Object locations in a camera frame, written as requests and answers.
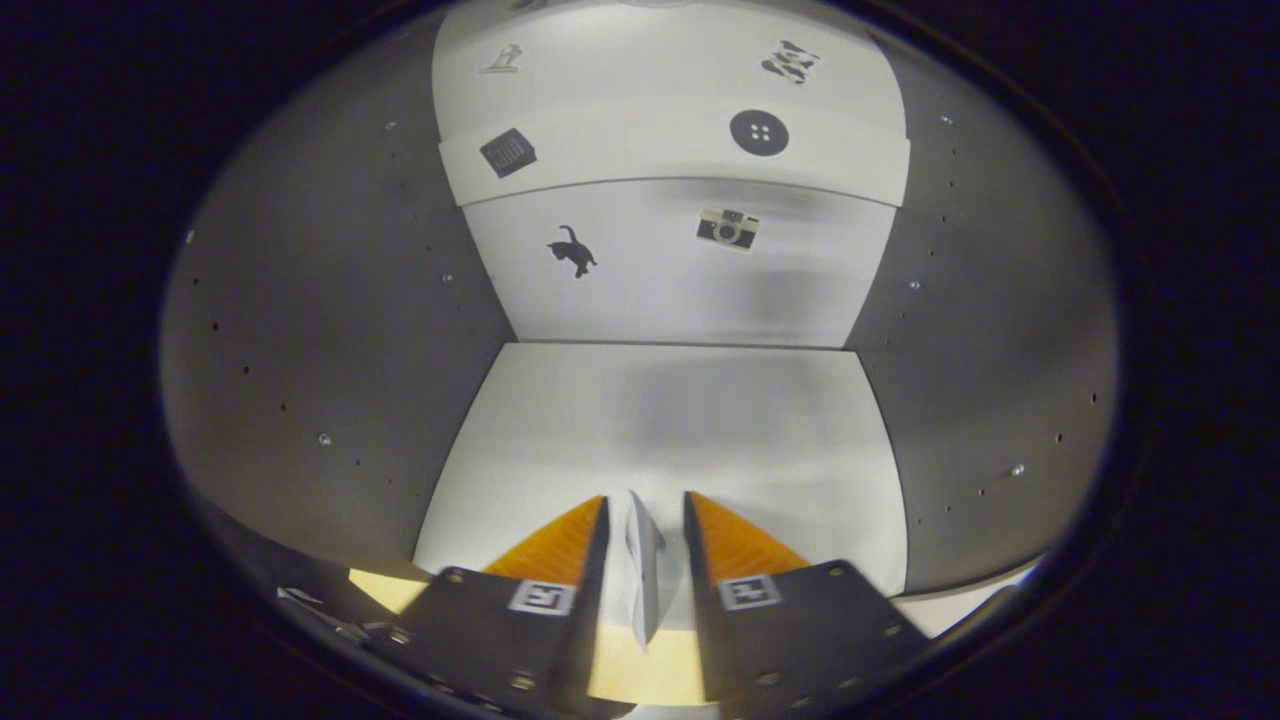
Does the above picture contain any dark grey cabinet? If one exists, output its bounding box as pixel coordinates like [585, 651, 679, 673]
[160, 0, 1121, 641]

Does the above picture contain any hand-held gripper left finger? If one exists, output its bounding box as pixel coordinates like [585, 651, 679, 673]
[362, 494, 612, 720]

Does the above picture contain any white thin booklet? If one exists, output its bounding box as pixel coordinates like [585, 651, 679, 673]
[622, 488, 666, 653]

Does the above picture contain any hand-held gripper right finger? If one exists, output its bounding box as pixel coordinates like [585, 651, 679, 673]
[684, 490, 931, 720]

